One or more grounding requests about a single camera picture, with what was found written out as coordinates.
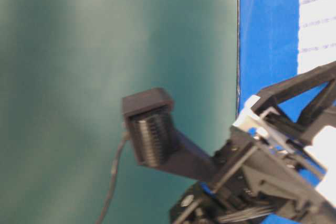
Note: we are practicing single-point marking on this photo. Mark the blue table cloth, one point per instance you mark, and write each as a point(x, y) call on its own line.
point(268, 36)

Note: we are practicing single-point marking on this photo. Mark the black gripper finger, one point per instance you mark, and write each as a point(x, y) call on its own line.
point(315, 114)
point(285, 90)

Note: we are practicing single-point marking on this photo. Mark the white striped towel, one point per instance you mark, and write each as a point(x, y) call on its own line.
point(316, 47)

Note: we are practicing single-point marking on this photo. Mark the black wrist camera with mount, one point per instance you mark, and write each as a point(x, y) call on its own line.
point(157, 143)

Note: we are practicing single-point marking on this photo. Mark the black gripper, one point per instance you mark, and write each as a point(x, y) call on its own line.
point(258, 174)

